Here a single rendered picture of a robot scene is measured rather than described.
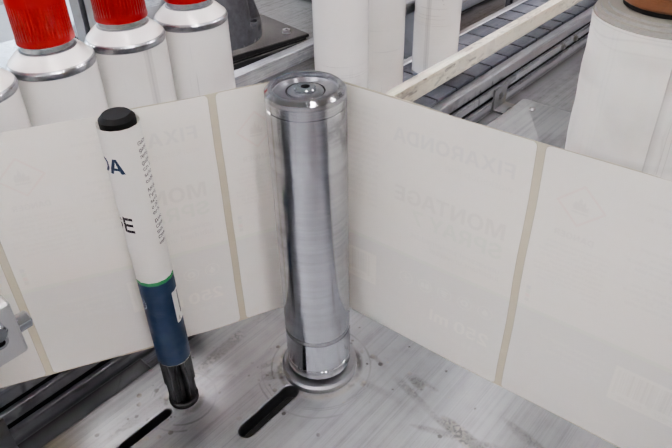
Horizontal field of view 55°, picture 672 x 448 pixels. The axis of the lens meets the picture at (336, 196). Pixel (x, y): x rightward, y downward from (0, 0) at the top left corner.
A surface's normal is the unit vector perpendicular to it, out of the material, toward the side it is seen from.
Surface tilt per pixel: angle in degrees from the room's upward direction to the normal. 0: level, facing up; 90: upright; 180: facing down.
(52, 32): 90
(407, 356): 0
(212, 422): 0
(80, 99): 90
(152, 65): 90
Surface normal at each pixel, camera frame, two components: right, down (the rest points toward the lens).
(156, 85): 0.80, 0.33
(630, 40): -0.78, 0.40
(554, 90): -0.02, -0.82
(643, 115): -0.47, 0.53
